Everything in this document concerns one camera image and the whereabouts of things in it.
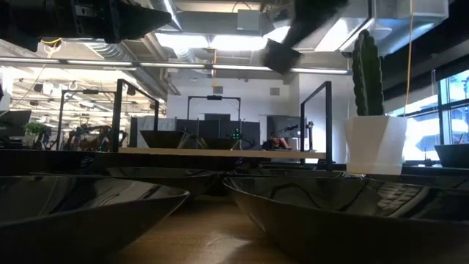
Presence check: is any silver corrugated air duct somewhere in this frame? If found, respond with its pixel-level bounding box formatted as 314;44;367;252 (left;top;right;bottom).
82;40;180;100

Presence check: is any wooden shelf black metal frame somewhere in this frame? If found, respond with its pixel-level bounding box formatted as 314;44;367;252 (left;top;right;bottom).
111;78;334;172

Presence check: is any bright ceiling light panel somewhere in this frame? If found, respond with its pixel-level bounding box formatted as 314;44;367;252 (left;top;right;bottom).
153;32;265;52

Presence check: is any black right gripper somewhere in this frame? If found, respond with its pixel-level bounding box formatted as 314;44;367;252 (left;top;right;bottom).
284;0;349;48

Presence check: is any white faceted plant pot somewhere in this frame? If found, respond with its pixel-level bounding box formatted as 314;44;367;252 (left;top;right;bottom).
343;115;407;176

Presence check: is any large metal duct box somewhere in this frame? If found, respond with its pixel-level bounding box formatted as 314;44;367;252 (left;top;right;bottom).
373;0;450;41

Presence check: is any green cactus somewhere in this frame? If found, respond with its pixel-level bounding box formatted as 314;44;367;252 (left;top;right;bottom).
351;29;385;117

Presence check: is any green potted plant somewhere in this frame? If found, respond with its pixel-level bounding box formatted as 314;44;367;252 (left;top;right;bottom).
24;122;47;150

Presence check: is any black window frame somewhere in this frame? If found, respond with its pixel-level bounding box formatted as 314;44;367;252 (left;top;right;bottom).
437;69;469;146

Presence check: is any small black square plate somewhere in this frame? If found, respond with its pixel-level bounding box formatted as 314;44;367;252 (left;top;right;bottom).
262;38;303;74

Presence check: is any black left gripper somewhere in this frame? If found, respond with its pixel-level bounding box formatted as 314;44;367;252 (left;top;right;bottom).
47;0;172;44

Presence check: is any dark monitor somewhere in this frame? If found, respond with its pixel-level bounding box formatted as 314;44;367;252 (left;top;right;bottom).
0;109;33;150

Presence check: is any yellow hanging cable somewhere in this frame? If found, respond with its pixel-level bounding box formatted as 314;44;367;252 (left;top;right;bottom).
404;0;415;108

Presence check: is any person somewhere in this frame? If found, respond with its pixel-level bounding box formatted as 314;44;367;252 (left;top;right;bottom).
262;136;294;151

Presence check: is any dark office partition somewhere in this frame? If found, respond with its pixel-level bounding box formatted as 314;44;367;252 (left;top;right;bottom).
175;113;262;150

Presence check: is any ceiling device with yellow cable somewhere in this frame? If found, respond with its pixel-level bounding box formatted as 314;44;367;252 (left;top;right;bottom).
40;36;64;58

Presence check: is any dark tapered tub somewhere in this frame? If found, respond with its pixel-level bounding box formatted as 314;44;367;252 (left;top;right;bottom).
434;144;469;169

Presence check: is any grey ceiling box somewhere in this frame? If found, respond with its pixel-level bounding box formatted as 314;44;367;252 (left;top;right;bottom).
236;9;262;32

